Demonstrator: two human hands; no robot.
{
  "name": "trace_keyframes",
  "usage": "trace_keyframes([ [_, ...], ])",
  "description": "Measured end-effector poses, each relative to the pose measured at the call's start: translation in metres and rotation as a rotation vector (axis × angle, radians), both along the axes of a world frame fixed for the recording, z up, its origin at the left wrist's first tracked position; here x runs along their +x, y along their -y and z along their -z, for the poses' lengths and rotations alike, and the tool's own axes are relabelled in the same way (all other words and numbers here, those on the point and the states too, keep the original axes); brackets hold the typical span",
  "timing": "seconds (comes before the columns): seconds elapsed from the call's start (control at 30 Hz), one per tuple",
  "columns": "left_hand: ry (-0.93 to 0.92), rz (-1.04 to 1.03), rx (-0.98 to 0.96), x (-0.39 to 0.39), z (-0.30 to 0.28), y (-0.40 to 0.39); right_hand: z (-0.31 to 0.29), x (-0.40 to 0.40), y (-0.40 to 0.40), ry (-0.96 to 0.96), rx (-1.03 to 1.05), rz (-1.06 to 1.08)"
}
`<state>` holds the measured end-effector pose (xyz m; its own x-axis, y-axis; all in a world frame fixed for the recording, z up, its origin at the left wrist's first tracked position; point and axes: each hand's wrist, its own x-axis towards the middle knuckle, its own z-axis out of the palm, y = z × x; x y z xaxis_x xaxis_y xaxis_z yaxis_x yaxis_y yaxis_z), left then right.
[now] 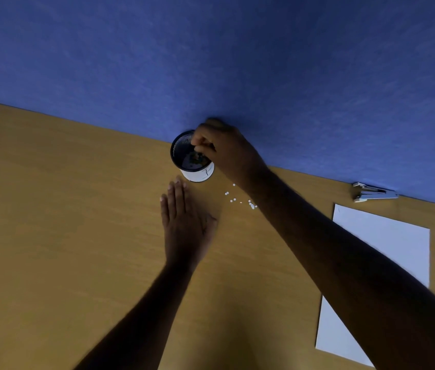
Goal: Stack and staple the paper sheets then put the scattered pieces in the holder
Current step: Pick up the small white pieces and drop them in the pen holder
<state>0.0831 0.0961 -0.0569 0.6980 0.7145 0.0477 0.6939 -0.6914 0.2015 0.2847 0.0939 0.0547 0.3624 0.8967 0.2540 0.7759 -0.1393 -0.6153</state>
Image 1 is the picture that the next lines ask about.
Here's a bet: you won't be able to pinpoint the scattered white paper dots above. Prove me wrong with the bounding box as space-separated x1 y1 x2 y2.
224 183 258 210

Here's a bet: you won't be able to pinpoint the person's left forearm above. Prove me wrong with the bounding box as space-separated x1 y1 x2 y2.
74 261 196 370

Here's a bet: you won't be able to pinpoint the silver stapler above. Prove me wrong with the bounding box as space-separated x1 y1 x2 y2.
352 182 399 203

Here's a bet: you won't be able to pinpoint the person's left hand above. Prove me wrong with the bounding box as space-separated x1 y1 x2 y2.
160 177 218 269

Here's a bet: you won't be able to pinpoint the white paper sheet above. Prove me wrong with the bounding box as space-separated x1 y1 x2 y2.
315 204 431 367

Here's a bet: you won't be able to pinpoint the person's right hand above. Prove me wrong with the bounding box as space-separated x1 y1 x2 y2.
191 118 271 189

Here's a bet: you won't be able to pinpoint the black mesh pen cup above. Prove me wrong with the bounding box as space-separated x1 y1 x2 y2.
170 129 215 183

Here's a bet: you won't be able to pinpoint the person's right forearm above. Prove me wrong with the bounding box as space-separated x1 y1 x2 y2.
245 167 435 370

